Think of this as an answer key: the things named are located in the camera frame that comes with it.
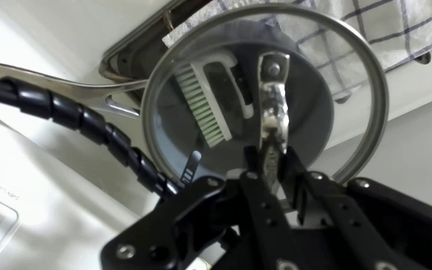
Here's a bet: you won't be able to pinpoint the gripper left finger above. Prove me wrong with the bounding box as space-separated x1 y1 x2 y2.
100 145 295 270

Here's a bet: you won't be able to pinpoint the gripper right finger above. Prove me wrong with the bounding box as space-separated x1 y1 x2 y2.
282 145 432 270

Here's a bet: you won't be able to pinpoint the glass lid with steel handle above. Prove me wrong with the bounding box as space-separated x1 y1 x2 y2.
141 3 390 197

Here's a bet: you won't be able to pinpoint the white scrub brush green bristles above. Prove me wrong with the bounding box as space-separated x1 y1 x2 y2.
173 52 255 149

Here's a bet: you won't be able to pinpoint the dark coil stove burner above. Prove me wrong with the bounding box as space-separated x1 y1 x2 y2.
98 0 216 84

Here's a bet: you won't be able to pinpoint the white checked dish towel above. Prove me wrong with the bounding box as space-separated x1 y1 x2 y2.
162 0 432 102

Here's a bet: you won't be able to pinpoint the white stove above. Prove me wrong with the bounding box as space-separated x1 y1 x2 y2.
0 0 432 270

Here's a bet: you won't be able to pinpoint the grey saucepan with steel handle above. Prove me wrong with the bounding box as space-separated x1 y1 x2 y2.
0 19 335 179

